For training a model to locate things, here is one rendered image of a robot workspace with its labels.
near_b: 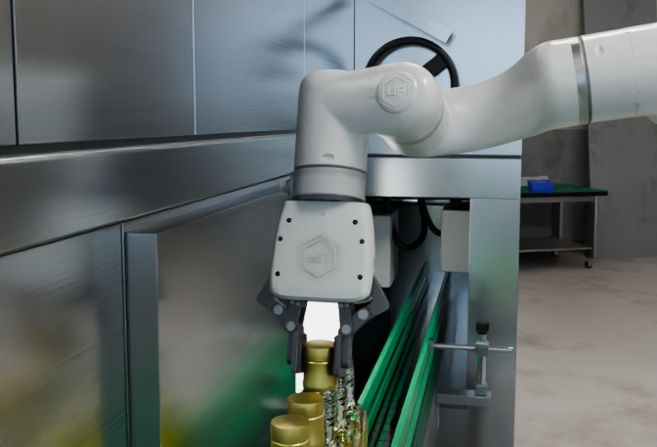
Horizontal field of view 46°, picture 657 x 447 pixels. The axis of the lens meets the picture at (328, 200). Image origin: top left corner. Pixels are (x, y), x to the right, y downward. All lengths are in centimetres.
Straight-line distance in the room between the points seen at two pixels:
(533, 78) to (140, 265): 40
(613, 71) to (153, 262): 45
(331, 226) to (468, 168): 104
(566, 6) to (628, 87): 789
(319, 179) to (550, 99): 23
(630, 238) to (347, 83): 783
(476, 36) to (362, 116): 104
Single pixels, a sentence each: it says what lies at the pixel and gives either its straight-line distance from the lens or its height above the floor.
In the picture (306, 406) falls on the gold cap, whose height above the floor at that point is 116.
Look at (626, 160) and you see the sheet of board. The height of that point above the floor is 98.
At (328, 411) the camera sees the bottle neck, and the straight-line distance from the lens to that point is 80.
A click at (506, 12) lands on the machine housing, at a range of 179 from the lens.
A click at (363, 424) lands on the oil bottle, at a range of 92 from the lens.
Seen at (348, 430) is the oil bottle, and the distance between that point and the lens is 86.
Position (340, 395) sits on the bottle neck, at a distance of 85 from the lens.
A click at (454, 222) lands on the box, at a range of 189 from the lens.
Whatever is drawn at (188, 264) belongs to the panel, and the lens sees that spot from 76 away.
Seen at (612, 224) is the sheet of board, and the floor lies 34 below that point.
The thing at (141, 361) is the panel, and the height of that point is 121.
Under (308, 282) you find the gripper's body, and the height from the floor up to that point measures 126.
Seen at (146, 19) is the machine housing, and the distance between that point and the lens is 75.
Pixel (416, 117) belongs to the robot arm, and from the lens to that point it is 75.
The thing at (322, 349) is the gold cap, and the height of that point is 120.
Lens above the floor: 142
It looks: 6 degrees down
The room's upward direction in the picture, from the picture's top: straight up
